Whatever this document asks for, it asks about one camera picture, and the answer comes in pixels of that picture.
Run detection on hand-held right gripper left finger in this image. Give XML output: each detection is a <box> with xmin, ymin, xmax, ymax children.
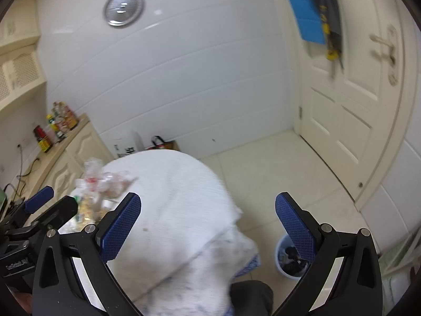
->
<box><xmin>32</xmin><ymin>191</ymin><xmax>145</xmax><ymax>316</ymax></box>

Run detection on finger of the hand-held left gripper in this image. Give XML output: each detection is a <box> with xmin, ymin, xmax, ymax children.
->
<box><xmin>31</xmin><ymin>196</ymin><xmax>79</xmax><ymax>234</ymax></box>
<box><xmin>7</xmin><ymin>186</ymin><xmax>55</xmax><ymax>224</ymax></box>

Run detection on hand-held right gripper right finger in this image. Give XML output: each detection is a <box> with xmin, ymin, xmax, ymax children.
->
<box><xmin>273</xmin><ymin>191</ymin><xmax>384</xmax><ymax>316</ymax></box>

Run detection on red printed plastic bag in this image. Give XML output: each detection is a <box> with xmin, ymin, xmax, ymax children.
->
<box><xmin>75</xmin><ymin>158</ymin><xmax>139</xmax><ymax>201</ymax></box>

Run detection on person's left hand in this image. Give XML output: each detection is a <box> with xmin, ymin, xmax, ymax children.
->
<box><xmin>13</xmin><ymin>291</ymin><xmax>34</xmax><ymax>316</ymax></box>

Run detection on yellow snack wrapper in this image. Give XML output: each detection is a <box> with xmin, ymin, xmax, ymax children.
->
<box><xmin>71</xmin><ymin>196</ymin><xmax>109</xmax><ymax>228</ymax></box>

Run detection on light blue waste bin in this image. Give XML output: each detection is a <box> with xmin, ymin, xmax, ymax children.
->
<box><xmin>274</xmin><ymin>234</ymin><xmax>311</xmax><ymax>282</ymax></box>

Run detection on cream lower cabinet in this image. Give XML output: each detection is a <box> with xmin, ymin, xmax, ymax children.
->
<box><xmin>0</xmin><ymin>113</ymin><xmax>116</xmax><ymax>211</ymax></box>

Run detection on cream cabinet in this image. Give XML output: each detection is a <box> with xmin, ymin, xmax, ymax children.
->
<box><xmin>0</xmin><ymin>0</ymin><xmax>48</xmax><ymax>112</ymax></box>
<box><xmin>0</xmin><ymin>113</ymin><xmax>116</xmax><ymax>211</ymax></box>

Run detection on round white table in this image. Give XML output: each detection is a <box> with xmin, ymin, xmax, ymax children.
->
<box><xmin>59</xmin><ymin>150</ymin><xmax>260</xmax><ymax>316</ymax></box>

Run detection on blue patterned cloth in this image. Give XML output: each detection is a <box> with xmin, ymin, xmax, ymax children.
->
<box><xmin>235</xmin><ymin>255</ymin><xmax>261</xmax><ymax>277</ymax></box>

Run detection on dark sauce bottle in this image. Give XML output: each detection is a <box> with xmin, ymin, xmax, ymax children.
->
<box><xmin>33</xmin><ymin>125</ymin><xmax>53</xmax><ymax>154</ymax></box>

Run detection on yellow cap bottle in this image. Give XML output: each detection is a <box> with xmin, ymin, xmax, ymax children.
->
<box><xmin>45</xmin><ymin>115</ymin><xmax>63</xmax><ymax>144</ymax></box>

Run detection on white printed sack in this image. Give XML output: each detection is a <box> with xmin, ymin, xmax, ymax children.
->
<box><xmin>112</xmin><ymin>131</ymin><xmax>145</xmax><ymax>159</ymax></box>

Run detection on orange label oil bottle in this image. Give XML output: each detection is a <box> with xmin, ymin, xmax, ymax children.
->
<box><xmin>62</xmin><ymin>103</ymin><xmax>79</xmax><ymax>130</ymax></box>

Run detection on clear condiment bottle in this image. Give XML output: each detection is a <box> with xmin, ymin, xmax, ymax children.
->
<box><xmin>52</xmin><ymin>102</ymin><xmax>66</xmax><ymax>132</ymax></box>

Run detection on brown paper bag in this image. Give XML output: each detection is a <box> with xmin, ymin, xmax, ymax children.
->
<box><xmin>151</xmin><ymin>136</ymin><xmax>181</xmax><ymax>152</ymax></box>

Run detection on cream panelled door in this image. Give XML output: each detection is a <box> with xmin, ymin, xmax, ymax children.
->
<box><xmin>273</xmin><ymin>0</ymin><xmax>412</xmax><ymax>205</ymax></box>

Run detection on cream upper cabinet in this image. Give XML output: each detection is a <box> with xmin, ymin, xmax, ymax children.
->
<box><xmin>0</xmin><ymin>0</ymin><xmax>48</xmax><ymax>112</ymax></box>

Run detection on dark grey hanging garment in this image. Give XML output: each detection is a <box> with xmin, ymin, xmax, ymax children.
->
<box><xmin>303</xmin><ymin>0</ymin><xmax>345</xmax><ymax>80</ymax></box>

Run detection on black cable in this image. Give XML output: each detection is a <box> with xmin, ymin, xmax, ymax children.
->
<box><xmin>15</xmin><ymin>143</ymin><xmax>40</xmax><ymax>185</ymax></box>

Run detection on pale slatted frame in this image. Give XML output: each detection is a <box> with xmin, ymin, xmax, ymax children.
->
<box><xmin>378</xmin><ymin>227</ymin><xmax>421</xmax><ymax>274</ymax></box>

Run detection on metal door handle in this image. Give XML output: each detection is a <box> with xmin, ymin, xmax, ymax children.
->
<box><xmin>370</xmin><ymin>24</ymin><xmax>400</xmax><ymax>86</ymax></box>

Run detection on round metal wall vent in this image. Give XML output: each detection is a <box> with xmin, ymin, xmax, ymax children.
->
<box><xmin>103</xmin><ymin>0</ymin><xmax>145</xmax><ymax>28</ymax></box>

